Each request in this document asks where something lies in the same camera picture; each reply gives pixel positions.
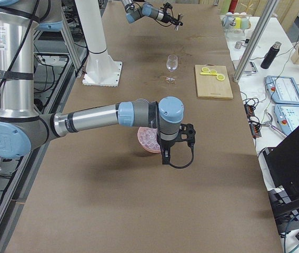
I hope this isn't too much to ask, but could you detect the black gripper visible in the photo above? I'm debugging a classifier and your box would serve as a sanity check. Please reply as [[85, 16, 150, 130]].
[[160, 139, 176, 165], [162, 11, 176, 25]]

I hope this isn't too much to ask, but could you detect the pink bowl of ice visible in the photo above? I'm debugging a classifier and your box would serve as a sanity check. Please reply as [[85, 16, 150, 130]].
[[137, 127, 161, 153]]

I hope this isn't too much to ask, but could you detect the clear wine glass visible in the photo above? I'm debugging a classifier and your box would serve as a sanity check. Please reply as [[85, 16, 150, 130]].
[[166, 55, 178, 83]]

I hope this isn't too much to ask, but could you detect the lemon slice one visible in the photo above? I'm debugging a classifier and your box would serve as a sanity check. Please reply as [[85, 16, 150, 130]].
[[202, 67, 210, 73]]

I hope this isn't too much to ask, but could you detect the yellow cup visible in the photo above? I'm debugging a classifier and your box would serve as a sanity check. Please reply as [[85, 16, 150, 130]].
[[233, 17, 242, 29]]

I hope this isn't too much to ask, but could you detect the wooden cutting board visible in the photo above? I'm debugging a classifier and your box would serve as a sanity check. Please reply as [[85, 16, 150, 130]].
[[195, 64, 233, 99]]

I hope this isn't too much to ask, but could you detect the lemon slice three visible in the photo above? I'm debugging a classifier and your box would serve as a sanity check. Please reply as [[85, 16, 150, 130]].
[[216, 74, 225, 81]]

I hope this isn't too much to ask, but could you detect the kitchen scale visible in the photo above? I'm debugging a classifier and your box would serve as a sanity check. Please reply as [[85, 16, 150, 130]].
[[232, 60, 258, 76]]

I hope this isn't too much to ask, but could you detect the black thermos bottle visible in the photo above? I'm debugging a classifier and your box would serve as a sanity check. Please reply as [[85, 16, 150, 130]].
[[261, 41, 282, 69]]

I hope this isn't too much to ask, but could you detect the black monitor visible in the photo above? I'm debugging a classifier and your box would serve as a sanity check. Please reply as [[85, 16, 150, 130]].
[[262, 122, 299, 232]]

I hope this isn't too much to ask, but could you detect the teach pendant near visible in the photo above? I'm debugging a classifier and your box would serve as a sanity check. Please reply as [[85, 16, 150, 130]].
[[274, 104, 299, 135]]

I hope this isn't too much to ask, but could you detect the teach pendant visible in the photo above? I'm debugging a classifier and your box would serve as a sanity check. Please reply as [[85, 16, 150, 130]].
[[264, 75, 299, 105], [274, 104, 299, 135]]

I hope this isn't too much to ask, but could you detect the teach pendant far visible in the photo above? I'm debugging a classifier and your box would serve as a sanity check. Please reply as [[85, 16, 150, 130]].
[[264, 75, 299, 105]]

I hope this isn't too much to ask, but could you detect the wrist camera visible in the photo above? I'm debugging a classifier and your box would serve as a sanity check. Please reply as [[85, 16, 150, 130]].
[[177, 123, 196, 148], [162, 2, 173, 12]]

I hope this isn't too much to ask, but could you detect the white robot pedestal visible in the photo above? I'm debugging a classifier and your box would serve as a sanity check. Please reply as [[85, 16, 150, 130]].
[[75, 0, 122, 87]]

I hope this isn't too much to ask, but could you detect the aluminium frame post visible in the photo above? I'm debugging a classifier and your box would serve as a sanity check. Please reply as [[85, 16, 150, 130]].
[[233, 0, 279, 83]]

